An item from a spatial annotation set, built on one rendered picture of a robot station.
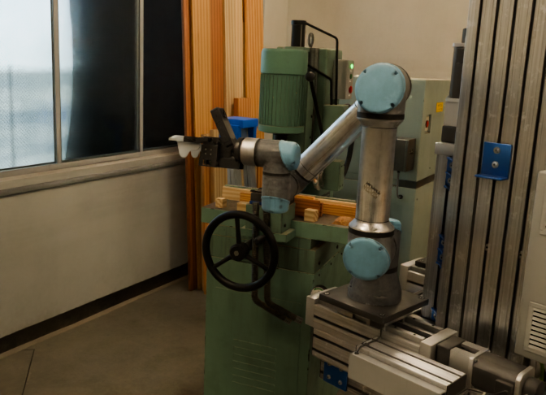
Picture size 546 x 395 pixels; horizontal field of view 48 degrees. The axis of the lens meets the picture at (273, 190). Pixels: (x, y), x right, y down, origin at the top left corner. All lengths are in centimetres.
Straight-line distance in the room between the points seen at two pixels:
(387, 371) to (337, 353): 29
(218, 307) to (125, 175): 141
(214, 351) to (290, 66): 115
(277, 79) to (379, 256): 95
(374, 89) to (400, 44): 318
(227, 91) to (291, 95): 186
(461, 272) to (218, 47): 269
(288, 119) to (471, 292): 94
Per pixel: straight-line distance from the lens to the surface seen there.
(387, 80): 147
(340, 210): 232
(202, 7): 391
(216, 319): 247
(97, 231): 355
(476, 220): 171
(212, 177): 379
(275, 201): 161
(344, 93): 255
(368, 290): 171
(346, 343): 181
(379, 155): 151
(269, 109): 229
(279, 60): 226
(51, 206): 330
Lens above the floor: 145
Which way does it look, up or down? 12 degrees down
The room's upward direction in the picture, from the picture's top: 3 degrees clockwise
